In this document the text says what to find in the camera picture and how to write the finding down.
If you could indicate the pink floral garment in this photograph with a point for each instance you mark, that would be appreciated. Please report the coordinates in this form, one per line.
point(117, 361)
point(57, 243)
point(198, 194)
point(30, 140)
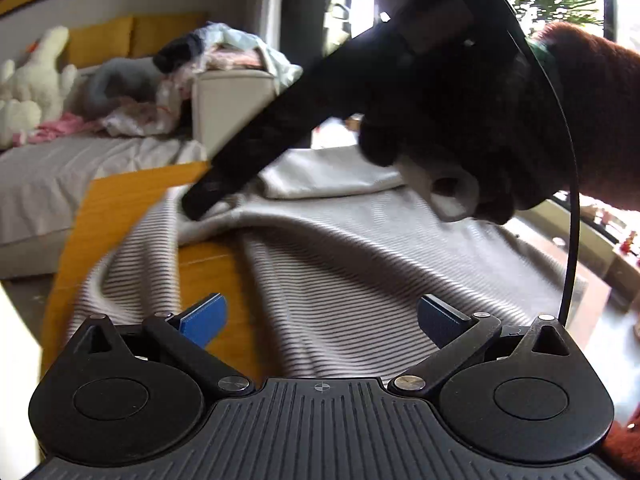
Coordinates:
point(232, 57)

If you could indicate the white plush duck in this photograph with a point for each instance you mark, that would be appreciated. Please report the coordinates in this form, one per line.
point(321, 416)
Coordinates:
point(35, 80)

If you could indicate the cream sofa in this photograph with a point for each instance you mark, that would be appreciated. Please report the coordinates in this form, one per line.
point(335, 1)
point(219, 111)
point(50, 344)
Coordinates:
point(225, 105)

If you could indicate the grey neck pillow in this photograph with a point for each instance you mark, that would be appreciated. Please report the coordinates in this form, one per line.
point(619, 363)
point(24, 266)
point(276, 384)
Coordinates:
point(115, 82)

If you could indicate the person's right hand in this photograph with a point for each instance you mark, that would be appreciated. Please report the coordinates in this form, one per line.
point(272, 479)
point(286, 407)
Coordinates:
point(475, 110)

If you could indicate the grey striped cloth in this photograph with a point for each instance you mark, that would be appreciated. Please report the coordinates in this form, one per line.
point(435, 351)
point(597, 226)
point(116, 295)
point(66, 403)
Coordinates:
point(350, 260)

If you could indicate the person's reddish brown sweater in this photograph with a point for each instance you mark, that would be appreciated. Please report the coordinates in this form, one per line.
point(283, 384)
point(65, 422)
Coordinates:
point(622, 452)

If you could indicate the beige low shelf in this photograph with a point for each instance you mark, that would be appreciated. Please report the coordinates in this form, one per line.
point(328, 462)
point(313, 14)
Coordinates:
point(575, 245)

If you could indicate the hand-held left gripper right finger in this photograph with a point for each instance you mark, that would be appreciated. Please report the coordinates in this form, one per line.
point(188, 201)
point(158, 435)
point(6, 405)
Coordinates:
point(440, 321)

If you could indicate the yellow cushion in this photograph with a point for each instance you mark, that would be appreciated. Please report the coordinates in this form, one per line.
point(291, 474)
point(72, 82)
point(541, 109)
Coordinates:
point(100, 42)
point(165, 32)

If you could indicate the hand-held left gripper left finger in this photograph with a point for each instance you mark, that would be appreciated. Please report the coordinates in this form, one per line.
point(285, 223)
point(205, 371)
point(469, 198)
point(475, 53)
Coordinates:
point(205, 319)

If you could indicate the pink cloth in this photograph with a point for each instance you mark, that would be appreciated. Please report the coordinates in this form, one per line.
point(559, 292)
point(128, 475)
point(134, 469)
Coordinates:
point(60, 127)

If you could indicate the white floral clothes heap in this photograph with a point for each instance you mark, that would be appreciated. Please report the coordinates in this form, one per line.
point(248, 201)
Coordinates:
point(145, 110)

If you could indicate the grey sofa cover sheet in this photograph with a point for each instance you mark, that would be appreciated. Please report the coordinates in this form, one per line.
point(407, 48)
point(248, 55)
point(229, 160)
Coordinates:
point(75, 175)

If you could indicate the black knitted garment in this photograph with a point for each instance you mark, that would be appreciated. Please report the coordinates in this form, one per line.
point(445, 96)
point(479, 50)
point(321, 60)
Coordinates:
point(177, 52)

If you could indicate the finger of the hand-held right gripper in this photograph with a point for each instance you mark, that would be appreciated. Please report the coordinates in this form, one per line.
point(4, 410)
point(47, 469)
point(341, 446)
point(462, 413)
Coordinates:
point(280, 125)

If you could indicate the person's right forearm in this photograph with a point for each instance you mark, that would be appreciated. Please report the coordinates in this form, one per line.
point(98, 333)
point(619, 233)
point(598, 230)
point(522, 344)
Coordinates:
point(600, 120)

